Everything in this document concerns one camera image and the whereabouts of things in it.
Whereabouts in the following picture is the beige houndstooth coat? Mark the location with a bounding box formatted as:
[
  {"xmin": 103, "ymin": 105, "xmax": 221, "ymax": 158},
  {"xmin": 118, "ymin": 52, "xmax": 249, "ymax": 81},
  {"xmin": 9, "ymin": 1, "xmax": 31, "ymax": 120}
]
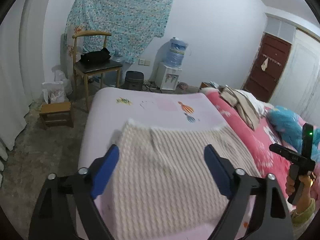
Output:
[{"xmin": 111, "ymin": 120, "xmax": 259, "ymax": 239}]

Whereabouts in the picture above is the green sleeve forearm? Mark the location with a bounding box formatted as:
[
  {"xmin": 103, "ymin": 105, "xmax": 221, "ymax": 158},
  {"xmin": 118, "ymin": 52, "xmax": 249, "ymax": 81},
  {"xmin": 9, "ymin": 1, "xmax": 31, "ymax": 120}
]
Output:
[{"xmin": 290, "ymin": 198, "xmax": 316, "ymax": 239}]

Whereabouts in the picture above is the beige clothes pile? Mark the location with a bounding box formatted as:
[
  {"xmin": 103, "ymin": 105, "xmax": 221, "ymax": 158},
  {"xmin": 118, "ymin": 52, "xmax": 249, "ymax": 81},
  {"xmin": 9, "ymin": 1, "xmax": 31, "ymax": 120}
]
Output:
[{"xmin": 220, "ymin": 86, "xmax": 260, "ymax": 131}]

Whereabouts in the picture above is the right hand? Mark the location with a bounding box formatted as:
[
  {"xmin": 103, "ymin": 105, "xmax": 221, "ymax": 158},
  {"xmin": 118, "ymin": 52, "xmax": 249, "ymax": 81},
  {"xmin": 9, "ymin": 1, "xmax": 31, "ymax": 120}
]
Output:
[{"xmin": 285, "ymin": 173, "xmax": 311, "ymax": 214}]

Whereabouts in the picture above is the teal pillow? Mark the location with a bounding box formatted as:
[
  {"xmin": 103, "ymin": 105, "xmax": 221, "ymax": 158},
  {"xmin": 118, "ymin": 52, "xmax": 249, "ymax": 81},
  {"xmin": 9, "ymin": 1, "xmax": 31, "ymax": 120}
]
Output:
[{"xmin": 266, "ymin": 106, "xmax": 306, "ymax": 153}]

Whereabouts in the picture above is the pink floral blanket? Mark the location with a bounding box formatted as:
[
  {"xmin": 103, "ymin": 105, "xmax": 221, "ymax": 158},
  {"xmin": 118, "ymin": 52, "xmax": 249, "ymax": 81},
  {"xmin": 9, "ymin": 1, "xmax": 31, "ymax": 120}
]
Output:
[{"xmin": 201, "ymin": 87, "xmax": 320, "ymax": 213}]

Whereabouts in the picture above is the white garment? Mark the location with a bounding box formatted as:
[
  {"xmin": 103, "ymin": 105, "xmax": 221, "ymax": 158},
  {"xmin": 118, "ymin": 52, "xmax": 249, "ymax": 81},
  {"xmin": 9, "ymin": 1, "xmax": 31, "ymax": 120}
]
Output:
[{"xmin": 239, "ymin": 90, "xmax": 266, "ymax": 118}]

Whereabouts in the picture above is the white wardrobe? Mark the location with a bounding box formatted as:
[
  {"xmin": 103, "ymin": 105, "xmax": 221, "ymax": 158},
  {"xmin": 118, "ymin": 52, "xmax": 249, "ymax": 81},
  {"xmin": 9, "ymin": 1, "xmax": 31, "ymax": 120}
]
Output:
[{"xmin": 265, "ymin": 17, "xmax": 319, "ymax": 126}]

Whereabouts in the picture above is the small wooden stool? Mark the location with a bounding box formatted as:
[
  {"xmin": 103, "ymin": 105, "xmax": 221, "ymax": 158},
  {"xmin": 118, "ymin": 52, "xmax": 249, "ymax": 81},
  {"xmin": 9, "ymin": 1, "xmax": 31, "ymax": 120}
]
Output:
[{"xmin": 39, "ymin": 102, "xmax": 74, "ymax": 129}]

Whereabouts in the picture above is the empty water jug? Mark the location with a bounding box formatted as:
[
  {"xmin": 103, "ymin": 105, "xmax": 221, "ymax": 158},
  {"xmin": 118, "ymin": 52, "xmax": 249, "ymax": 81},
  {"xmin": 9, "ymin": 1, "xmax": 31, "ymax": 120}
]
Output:
[{"xmin": 103, "ymin": 49, "xmax": 124, "ymax": 87}]

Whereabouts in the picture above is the white plastic bag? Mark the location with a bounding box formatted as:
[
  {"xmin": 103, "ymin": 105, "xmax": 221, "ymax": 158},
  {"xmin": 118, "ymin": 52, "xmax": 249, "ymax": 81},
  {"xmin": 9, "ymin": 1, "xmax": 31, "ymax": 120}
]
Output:
[{"xmin": 42, "ymin": 66, "xmax": 73, "ymax": 104}]

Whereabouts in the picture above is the black bin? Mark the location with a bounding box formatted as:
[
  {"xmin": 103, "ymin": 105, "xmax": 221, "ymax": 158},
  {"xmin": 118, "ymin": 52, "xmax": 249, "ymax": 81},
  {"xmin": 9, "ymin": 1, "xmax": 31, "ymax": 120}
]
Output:
[{"xmin": 124, "ymin": 70, "xmax": 144, "ymax": 91}]

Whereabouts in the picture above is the wooden chair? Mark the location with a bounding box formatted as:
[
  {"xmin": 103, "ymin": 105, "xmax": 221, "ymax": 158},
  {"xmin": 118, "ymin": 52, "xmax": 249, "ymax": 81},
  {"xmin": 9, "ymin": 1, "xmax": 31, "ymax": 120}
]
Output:
[{"xmin": 72, "ymin": 30, "xmax": 123, "ymax": 112}]

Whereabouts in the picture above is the white water dispenser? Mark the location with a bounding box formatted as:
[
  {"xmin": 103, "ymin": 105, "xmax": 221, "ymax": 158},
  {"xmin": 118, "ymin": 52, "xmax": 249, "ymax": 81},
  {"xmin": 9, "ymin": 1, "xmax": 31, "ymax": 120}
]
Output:
[{"xmin": 155, "ymin": 62, "xmax": 182, "ymax": 91}]

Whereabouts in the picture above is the black bag on chair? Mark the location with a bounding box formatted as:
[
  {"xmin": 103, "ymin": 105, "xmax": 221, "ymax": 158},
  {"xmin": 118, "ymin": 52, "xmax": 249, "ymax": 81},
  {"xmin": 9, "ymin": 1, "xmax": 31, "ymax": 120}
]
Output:
[{"xmin": 79, "ymin": 48, "xmax": 111, "ymax": 68}]

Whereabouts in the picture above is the dark red door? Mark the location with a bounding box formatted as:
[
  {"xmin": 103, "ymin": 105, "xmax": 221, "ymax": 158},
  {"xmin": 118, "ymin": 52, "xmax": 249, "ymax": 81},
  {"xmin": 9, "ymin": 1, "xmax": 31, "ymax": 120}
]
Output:
[{"xmin": 243, "ymin": 33, "xmax": 291, "ymax": 102}]

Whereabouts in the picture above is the blue water bottle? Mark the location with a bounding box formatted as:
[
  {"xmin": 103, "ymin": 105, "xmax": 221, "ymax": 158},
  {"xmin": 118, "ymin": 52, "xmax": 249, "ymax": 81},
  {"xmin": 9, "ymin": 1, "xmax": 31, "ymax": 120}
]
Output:
[{"xmin": 164, "ymin": 37, "xmax": 188, "ymax": 67}]

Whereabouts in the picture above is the white curtain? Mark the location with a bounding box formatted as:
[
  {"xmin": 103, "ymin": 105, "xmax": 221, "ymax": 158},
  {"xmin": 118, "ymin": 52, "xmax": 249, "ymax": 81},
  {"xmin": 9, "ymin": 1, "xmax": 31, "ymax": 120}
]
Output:
[{"xmin": 1, "ymin": 0, "xmax": 30, "ymax": 171}]

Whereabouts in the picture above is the wall socket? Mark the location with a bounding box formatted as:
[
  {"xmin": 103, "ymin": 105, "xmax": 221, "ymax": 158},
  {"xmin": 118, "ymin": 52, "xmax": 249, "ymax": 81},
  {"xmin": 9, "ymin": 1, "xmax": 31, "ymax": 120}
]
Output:
[{"xmin": 138, "ymin": 59, "xmax": 151, "ymax": 66}]

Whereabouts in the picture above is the teal floral wall cloth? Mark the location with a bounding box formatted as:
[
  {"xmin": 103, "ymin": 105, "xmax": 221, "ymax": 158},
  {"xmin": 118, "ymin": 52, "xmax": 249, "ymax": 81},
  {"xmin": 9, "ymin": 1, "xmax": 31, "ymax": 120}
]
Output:
[{"xmin": 66, "ymin": 0, "xmax": 173, "ymax": 64}]

